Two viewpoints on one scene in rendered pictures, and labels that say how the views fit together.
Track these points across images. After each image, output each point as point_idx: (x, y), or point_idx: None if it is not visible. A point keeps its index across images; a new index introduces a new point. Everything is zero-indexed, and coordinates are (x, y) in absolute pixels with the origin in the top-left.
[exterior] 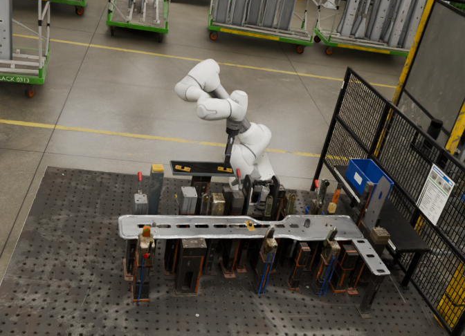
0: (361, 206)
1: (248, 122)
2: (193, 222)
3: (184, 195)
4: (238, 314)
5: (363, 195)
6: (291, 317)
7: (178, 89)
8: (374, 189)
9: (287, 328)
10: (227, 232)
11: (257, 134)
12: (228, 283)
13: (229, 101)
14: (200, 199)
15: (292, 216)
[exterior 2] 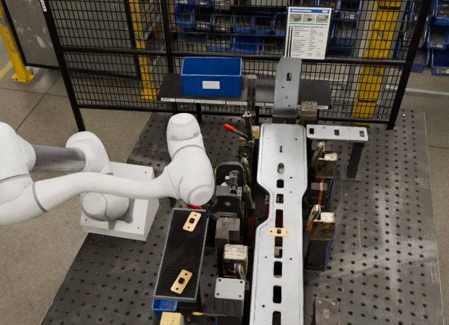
0: (254, 104)
1: (75, 148)
2: (268, 303)
3: (240, 297)
4: (358, 300)
5: (250, 93)
6: (362, 245)
7: (12, 217)
8: (275, 77)
9: (379, 255)
10: (293, 264)
11: (96, 150)
12: (305, 297)
13: (191, 144)
14: None
15: (260, 178)
